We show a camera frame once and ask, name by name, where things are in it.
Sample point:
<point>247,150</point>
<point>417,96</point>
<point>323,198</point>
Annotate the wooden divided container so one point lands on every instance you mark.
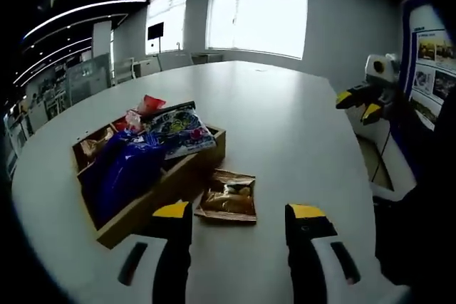
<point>171,186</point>

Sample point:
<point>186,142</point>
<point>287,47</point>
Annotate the blue white wall poster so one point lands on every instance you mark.
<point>427,62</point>

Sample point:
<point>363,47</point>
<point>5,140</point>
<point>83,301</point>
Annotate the black screen on stand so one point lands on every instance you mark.
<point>156,30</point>

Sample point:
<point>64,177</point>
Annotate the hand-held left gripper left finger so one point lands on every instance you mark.
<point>171,236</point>

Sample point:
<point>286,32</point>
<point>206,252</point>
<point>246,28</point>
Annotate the grey mesh partition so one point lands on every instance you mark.
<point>89,78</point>

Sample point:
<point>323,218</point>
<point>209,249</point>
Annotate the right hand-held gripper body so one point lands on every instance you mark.
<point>381,72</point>

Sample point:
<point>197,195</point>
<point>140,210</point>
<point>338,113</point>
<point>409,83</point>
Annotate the colourful QQ candy packet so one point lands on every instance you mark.
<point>181,129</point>

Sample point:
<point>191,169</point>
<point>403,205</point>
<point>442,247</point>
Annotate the small window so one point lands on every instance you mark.
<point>167,22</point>

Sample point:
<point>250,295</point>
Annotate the large window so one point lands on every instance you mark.
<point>256,12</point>

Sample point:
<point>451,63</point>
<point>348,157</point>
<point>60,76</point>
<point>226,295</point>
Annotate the white chair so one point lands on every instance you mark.
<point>124,70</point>

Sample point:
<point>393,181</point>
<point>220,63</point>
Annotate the person's black shirt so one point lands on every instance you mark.
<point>427,193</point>

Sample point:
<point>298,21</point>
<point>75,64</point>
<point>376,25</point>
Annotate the gold mixed nuts packet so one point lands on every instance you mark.
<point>93,145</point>
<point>229,198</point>

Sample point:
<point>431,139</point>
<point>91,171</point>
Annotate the curved ceiling light strip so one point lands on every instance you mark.
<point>78,10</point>

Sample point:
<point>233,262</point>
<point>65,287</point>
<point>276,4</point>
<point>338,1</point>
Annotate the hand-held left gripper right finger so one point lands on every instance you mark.
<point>306,228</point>

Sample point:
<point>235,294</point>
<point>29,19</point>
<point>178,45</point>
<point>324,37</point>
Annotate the white cabinet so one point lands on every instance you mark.
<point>147,65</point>

